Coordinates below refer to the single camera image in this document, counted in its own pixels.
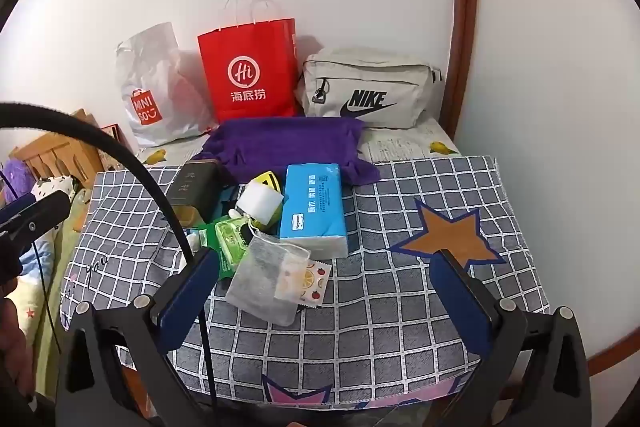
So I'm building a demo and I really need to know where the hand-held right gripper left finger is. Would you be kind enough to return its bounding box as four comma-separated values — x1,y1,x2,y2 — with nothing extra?
54,248,221,427

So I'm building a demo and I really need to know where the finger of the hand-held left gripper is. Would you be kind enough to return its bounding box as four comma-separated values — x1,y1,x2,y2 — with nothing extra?
0,191,72,242

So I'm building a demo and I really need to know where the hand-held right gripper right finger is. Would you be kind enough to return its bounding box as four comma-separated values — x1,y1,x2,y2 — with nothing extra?
430,249,596,427

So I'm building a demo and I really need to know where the green sachet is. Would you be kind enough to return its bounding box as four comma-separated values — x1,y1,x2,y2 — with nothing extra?
192,222,222,254

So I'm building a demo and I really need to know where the white mesh drawstring pouch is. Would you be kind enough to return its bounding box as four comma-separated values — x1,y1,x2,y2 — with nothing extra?
224,227,314,327

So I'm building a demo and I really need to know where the green wet wipe pack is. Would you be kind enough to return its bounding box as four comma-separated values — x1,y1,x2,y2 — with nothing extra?
214,214,256,281

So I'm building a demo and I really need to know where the white sponge block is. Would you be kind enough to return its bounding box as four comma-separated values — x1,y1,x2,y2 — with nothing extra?
234,180,285,226

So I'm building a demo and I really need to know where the yellow pouch with black straps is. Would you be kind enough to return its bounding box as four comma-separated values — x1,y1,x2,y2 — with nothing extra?
248,170,287,233

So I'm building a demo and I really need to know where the person's left hand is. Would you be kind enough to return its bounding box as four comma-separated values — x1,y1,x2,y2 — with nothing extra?
0,297,32,405

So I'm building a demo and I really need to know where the purple fluffy item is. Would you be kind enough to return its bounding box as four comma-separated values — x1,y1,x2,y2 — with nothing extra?
0,159,32,204

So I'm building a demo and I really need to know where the wooden furniture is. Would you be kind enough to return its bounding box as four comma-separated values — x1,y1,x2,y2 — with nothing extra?
10,109,109,190

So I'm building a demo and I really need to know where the grey checked star blanket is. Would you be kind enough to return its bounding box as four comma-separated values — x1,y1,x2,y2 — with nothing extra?
60,154,552,409

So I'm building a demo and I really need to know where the cartoon print bedding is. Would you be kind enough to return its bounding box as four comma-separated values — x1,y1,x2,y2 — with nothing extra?
0,176,94,400

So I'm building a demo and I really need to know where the red box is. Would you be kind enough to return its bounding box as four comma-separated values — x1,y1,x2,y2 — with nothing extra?
100,123,132,168

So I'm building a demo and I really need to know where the dark green tin box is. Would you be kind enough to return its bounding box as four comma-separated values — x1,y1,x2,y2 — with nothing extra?
164,159,226,228

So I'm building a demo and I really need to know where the blue tissue pack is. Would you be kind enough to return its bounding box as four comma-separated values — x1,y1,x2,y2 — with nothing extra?
278,162,350,260

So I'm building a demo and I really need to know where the white plastic shopping bag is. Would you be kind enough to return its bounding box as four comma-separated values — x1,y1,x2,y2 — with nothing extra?
116,22,219,148

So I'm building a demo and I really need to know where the purple towel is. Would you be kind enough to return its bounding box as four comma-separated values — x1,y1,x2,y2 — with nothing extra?
192,117,382,186

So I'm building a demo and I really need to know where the red paper bag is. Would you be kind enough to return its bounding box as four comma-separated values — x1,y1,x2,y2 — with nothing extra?
197,0,301,124

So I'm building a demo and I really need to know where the grey Nike backpack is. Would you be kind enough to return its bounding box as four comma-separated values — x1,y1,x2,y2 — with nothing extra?
297,47,446,130

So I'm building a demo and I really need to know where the wooden door frame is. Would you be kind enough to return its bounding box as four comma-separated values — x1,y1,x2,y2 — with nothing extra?
439,0,480,142

